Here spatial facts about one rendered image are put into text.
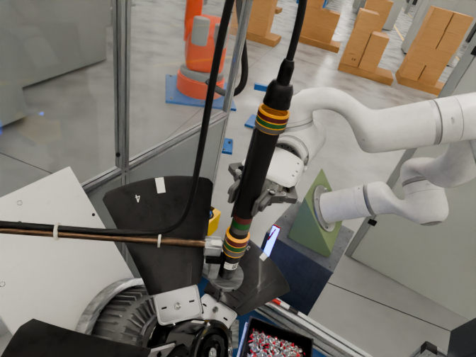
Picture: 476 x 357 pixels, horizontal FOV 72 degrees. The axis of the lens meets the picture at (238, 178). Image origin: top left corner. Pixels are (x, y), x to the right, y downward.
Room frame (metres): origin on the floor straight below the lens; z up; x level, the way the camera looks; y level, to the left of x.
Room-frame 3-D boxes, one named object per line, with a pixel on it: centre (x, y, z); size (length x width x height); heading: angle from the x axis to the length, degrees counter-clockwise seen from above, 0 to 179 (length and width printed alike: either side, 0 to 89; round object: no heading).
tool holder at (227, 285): (0.41, -0.02, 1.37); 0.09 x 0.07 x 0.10; 104
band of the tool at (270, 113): (0.42, -0.02, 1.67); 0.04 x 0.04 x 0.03
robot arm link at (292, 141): (0.58, -0.09, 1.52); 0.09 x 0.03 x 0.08; 69
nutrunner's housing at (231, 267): (0.42, -0.02, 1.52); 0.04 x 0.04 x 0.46
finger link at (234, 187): (0.44, 0.00, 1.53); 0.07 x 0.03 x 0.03; 159
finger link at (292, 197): (0.47, -0.08, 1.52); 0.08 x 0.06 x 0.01; 38
